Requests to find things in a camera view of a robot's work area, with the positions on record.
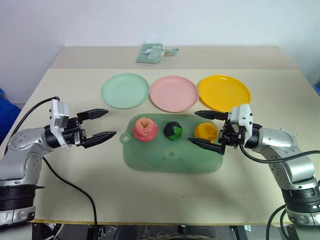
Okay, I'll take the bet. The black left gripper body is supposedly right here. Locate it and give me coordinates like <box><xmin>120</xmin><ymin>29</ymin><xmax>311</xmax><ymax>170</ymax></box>
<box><xmin>60</xmin><ymin>116</ymin><xmax>88</xmax><ymax>148</ymax></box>

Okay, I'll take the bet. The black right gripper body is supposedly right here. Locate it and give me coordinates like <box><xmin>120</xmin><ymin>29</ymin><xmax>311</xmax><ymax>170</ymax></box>
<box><xmin>218</xmin><ymin>119</ymin><xmax>246</xmax><ymax>149</ymax></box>

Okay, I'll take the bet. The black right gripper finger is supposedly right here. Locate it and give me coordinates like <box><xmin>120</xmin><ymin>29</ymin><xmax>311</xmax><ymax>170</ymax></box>
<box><xmin>187</xmin><ymin>137</ymin><xmax>226</xmax><ymax>156</ymax></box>
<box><xmin>194</xmin><ymin>110</ymin><xmax>230</xmax><ymax>122</ymax></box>

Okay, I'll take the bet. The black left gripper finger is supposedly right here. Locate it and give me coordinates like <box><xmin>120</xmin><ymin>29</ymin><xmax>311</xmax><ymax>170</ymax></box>
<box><xmin>76</xmin><ymin>108</ymin><xmax>110</xmax><ymax>124</ymax></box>
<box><xmin>81</xmin><ymin>130</ymin><xmax>118</xmax><ymax>150</ymax></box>

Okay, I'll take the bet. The orange toy fruit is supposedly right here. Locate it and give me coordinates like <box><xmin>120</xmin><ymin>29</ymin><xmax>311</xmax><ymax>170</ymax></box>
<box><xmin>194</xmin><ymin>122</ymin><xmax>218</xmax><ymax>144</ymax></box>

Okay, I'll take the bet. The yellow plate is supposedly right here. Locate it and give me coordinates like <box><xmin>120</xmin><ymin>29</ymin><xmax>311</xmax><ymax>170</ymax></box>
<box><xmin>197</xmin><ymin>74</ymin><xmax>252</xmax><ymax>113</ymax></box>

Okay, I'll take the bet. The dark green toy fruit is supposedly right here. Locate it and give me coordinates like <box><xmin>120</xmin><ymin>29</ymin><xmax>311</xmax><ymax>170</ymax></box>
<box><xmin>163</xmin><ymin>121</ymin><xmax>184</xmax><ymax>142</ymax></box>

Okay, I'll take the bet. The light green plate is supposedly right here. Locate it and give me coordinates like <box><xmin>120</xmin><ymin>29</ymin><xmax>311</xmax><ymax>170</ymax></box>
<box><xmin>100</xmin><ymin>72</ymin><xmax>150</xmax><ymax>110</ymax></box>

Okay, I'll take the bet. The pink plate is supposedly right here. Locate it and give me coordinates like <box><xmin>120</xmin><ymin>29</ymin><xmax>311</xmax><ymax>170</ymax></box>
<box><xmin>149</xmin><ymin>75</ymin><xmax>200</xmax><ymax>113</ymax></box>

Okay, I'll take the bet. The translucent green cutting board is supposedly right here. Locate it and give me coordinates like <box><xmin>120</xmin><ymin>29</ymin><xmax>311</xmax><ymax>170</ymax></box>
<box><xmin>119</xmin><ymin>113</ymin><xmax>225</xmax><ymax>175</ymax></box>

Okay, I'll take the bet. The pink toy apple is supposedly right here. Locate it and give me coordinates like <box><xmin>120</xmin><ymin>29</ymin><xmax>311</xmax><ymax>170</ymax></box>
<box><xmin>132</xmin><ymin>117</ymin><xmax>158</xmax><ymax>143</ymax></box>

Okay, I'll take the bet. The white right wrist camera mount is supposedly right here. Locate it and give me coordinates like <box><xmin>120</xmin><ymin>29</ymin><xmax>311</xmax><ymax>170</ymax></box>
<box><xmin>229</xmin><ymin>103</ymin><xmax>254</xmax><ymax>133</ymax></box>

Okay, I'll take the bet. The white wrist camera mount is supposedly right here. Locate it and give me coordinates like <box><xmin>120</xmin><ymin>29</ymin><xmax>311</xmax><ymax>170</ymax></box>
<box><xmin>49</xmin><ymin>99</ymin><xmax>70</xmax><ymax>148</ymax></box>
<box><xmin>229</xmin><ymin>103</ymin><xmax>254</xmax><ymax>133</ymax></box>

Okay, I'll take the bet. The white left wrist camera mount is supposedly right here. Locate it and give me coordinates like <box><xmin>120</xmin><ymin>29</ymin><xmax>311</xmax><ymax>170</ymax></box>
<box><xmin>49</xmin><ymin>99</ymin><xmax>70</xmax><ymax>148</ymax></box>

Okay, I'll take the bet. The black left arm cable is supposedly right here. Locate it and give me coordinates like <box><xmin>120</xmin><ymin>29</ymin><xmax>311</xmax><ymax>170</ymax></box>
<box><xmin>4</xmin><ymin>96</ymin><xmax>98</xmax><ymax>240</ymax></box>

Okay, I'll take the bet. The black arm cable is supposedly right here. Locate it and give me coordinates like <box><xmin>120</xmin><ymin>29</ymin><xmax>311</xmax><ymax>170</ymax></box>
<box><xmin>238</xmin><ymin>126</ymin><xmax>320</xmax><ymax>240</ymax></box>
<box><xmin>4</xmin><ymin>96</ymin><xmax>98</xmax><ymax>240</ymax></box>

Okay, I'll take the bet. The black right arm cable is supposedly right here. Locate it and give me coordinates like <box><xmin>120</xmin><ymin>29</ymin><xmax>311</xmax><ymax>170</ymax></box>
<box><xmin>238</xmin><ymin>126</ymin><xmax>320</xmax><ymax>240</ymax></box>

